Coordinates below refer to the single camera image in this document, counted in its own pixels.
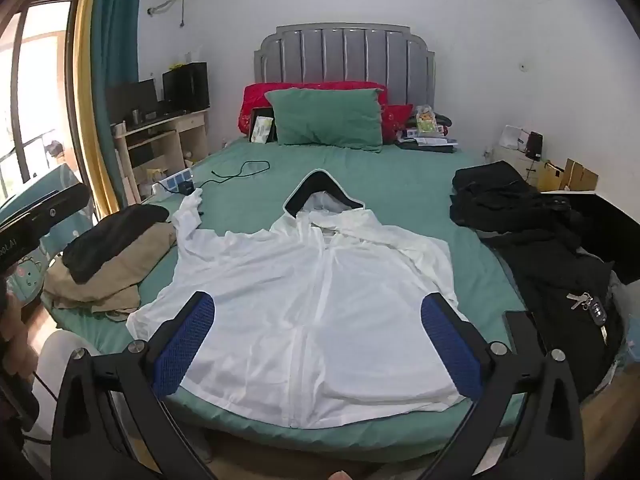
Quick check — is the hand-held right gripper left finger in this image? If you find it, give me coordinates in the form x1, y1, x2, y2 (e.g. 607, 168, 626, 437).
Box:
51, 291, 221, 480

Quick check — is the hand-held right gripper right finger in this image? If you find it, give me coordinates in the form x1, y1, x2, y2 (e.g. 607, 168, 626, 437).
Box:
420, 292, 583, 480

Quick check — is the white hooded jacket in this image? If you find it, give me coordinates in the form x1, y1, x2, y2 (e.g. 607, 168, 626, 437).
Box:
126, 170, 473, 430

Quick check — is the teal printed cloth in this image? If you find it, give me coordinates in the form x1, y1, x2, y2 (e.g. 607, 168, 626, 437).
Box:
0, 162, 96, 306

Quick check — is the folded black garment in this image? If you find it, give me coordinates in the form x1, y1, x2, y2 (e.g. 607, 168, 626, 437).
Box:
62, 205, 171, 283

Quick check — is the spread black garment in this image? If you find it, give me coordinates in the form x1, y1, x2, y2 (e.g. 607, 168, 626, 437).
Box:
480, 200, 626, 401

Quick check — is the glass balcony door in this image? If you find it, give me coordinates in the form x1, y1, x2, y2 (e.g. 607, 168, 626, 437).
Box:
0, 0, 83, 201

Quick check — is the blue and white power strip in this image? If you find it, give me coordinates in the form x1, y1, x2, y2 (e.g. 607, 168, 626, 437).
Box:
152, 167, 196, 196

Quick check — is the yellow curtain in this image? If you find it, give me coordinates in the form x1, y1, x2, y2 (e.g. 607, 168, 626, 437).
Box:
75, 0, 123, 211

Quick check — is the black monitor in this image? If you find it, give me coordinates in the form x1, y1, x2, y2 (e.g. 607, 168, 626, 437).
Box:
106, 78, 158, 123

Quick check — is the light wooden desk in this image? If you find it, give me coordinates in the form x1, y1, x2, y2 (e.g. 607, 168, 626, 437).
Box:
112, 109, 211, 206

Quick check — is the key bunch with fob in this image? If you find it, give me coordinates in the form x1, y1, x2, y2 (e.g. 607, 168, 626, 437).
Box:
566, 291, 609, 346

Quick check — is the crumpled black jacket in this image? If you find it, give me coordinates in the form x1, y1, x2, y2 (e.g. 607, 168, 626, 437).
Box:
449, 161, 571, 236

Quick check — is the bed with green sheet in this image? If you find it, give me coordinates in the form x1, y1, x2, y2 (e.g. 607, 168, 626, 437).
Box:
42, 137, 531, 456

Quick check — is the black computer case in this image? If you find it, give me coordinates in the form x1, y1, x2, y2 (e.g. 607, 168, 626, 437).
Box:
161, 61, 211, 113

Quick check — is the teal curtain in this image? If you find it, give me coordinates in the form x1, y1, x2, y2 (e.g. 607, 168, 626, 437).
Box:
92, 0, 143, 206

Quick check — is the brown paper bag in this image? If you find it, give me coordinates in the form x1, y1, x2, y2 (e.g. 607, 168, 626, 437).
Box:
537, 161, 566, 192

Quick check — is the white nightstand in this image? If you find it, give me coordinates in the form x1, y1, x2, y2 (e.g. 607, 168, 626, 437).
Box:
492, 142, 541, 181

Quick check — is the stack of papers and books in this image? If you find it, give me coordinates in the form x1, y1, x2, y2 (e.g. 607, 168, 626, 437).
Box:
395, 127, 458, 153

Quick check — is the cardboard box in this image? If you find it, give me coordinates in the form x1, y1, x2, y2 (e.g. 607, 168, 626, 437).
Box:
560, 158, 599, 192

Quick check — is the pale green tissue pack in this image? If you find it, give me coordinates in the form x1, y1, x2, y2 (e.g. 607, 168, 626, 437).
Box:
251, 116, 275, 144

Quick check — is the colourful snack bag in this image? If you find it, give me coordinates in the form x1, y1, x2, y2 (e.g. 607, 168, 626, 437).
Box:
414, 105, 442, 136

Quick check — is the small red pillow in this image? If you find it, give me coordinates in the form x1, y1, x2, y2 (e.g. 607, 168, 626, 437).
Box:
381, 104, 415, 143

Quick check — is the long red pillow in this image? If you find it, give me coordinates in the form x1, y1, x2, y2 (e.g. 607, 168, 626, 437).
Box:
239, 81, 388, 136

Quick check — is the green pillow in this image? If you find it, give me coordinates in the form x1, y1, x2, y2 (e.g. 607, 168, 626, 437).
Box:
264, 87, 385, 152

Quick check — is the grey padded headboard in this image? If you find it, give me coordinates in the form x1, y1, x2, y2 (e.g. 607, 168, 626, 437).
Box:
254, 22, 437, 111

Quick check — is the black cable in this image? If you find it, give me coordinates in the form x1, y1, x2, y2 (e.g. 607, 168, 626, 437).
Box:
192, 160, 271, 196

